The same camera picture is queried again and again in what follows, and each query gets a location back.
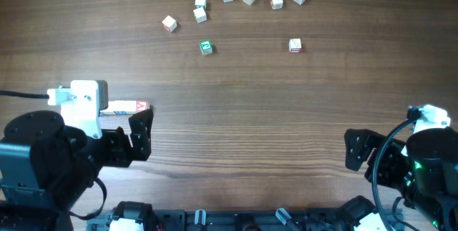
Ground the red letter wooden block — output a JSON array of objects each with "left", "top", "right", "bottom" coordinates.
[{"left": 135, "top": 101, "right": 149, "bottom": 112}]

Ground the wooden block blue side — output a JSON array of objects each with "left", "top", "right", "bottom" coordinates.
[{"left": 122, "top": 101, "right": 137, "bottom": 114}]

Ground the plain wooden block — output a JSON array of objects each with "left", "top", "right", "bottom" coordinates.
[
  {"left": 99, "top": 100, "right": 125, "bottom": 116},
  {"left": 193, "top": 7, "right": 207, "bottom": 23}
]

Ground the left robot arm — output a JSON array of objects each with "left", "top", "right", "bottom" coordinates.
[{"left": 1, "top": 108, "right": 154, "bottom": 230}]

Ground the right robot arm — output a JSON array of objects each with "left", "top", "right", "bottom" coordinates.
[{"left": 344, "top": 127, "right": 457, "bottom": 230}]

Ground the green letter wooden block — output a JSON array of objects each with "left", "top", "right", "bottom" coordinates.
[{"left": 199, "top": 40, "right": 213, "bottom": 56}]

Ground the wooden block red underside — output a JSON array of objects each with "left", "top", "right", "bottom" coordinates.
[{"left": 162, "top": 16, "right": 177, "bottom": 32}]

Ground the wooden block red base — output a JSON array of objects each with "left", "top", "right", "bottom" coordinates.
[{"left": 288, "top": 39, "right": 302, "bottom": 53}]

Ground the wooden block blue edge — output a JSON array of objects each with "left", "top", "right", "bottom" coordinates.
[{"left": 195, "top": 0, "right": 207, "bottom": 10}]

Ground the wooden block red side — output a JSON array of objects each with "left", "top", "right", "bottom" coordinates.
[{"left": 271, "top": 0, "right": 283, "bottom": 10}]

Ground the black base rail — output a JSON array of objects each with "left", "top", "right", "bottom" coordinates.
[{"left": 85, "top": 207, "right": 406, "bottom": 231}]

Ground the left camera cable black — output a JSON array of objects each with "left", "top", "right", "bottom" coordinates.
[{"left": 0, "top": 90, "right": 49, "bottom": 99}]

